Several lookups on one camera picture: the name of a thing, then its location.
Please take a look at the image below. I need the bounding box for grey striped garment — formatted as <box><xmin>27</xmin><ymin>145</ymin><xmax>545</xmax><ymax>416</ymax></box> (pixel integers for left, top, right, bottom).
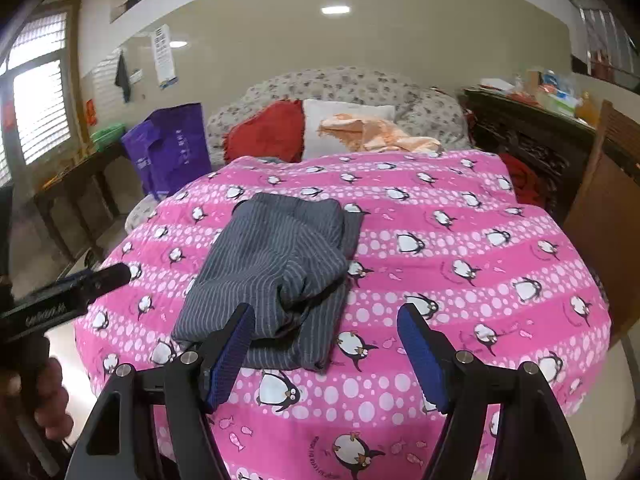
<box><xmin>171</xmin><ymin>192</ymin><xmax>365</xmax><ymax>373</ymax></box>

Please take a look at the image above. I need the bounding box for lattice window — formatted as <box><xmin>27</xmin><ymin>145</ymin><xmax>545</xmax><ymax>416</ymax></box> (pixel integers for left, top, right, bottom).
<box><xmin>0</xmin><ymin>10</ymin><xmax>81</xmax><ymax>186</ymax></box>

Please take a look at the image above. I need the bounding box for person's left hand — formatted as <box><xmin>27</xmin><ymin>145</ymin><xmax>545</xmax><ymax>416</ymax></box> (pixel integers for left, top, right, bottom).
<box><xmin>31</xmin><ymin>357</ymin><xmax>73</xmax><ymax>438</ymax></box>

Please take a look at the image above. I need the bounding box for white wall chart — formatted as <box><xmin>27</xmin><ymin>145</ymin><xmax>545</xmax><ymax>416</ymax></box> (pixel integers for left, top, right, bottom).
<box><xmin>150</xmin><ymin>24</ymin><xmax>179</xmax><ymax>90</ymax></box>

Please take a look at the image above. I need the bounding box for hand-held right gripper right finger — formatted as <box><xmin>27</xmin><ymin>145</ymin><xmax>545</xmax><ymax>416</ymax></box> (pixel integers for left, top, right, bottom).
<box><xmin>396</xmin><ymin>303</ymin><xmax>588</xmax><ymax>480</ymax></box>

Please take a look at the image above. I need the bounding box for white pillow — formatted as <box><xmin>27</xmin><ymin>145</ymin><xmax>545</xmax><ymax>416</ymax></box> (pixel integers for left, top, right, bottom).
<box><xmin>301</xmin><ymin>99</ymin><xmax>396</xmax><ymax>161</ymax></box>

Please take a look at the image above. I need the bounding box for brown wooden chair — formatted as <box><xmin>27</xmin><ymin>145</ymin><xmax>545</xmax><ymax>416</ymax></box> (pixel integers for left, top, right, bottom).
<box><xmin>562</xmin><ymin>100</ymin><xmax>640</xmax><ymax>346</ymax></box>

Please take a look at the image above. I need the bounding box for green plastic basket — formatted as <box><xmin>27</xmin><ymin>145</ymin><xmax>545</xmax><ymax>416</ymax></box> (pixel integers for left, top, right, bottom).
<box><xmin>90</xmin><ymin>122</ymin><xmax>126</xmax><ymax>153</ymax></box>

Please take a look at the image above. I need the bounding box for purple shopping bag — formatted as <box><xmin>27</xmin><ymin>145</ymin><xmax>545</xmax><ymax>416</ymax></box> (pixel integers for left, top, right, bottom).
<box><xmin>121</xmin><ymin>102</ymin><xmax>213</xmax><ymax>201</ymax></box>

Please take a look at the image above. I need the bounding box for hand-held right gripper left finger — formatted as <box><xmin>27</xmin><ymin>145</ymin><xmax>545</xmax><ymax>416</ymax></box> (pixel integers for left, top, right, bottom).
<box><xmin>65</xmin><ymin>302</ymin><xmax>257</xmax><ymax>480</ymax></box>

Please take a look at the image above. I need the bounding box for barred window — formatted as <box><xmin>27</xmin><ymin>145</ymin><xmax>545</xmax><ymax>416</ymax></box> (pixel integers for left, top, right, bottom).
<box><xmin>565</xmin><ymin>0</ymin><xmax>640</xmax><ymax>81</ymax></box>

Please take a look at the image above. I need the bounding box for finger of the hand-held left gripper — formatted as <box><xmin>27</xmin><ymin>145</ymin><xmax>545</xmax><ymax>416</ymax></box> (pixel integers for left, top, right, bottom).
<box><xmin>60</xmin><ymin>262</ymin><xmax>132</xmax><ymax>307</ymax></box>

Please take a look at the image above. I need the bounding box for orange fringed cloth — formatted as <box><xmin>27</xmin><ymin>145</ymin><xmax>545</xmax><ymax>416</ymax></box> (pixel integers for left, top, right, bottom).
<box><xmin>317</xmin><ymin>112</ymin><xmax>443</xmax><ymax>155</ymax></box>

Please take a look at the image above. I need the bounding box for orange bottle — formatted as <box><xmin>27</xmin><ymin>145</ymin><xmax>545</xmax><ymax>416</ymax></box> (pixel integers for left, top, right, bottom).
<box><xmin>575</xmin><ymin>92</ymin><xmax>598</xmax><ymax>126</ymax></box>

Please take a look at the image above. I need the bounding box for red fringed pillow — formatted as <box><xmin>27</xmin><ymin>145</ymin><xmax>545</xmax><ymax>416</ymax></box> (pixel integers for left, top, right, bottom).
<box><xmin>222</xmin><ymin>100</ymin><xmax>306</xmax><ymax>165</ymax></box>

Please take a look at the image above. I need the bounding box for red cloth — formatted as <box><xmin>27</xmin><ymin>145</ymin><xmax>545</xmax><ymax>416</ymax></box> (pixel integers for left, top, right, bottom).
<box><xmin>500</xmin><ymin>154</ymin><xmax>546</xmax><ymax>208</ymax></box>

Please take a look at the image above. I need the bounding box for dark carved cabinet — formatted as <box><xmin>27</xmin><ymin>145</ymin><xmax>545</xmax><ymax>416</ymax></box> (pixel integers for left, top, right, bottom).
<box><xmin>462</xmin><ymin>87</ymin><xmax>601</xmax><ymax>221</ymax></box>

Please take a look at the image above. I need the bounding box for pink penguin printed blanket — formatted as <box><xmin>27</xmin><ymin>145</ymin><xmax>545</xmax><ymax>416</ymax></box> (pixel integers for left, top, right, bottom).
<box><xmin>74</xmin><ymin>150</ymin><xmax>613</xmax><ymax>480</ymax></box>

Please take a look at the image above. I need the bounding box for clutter of boxes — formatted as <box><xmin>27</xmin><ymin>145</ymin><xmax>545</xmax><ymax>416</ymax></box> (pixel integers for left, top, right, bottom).
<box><xmin>477</xmin><ymin>67</ymin><xmax>581</xmax><ymax>118</ymax></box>

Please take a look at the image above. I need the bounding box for dark hanging cloth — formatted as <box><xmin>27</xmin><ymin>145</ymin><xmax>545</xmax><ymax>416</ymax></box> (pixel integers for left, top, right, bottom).
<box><xmin>114</xmin><ymin>50</ymin><xmax>132</xmax><ymax>103</ymax></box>

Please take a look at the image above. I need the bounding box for dark wooden table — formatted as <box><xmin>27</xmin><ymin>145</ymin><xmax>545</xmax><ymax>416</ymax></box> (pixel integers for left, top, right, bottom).
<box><xmin>32</xmin><ymin>140</ymin><xmax>131</xmax><ymax>266</ymax></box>

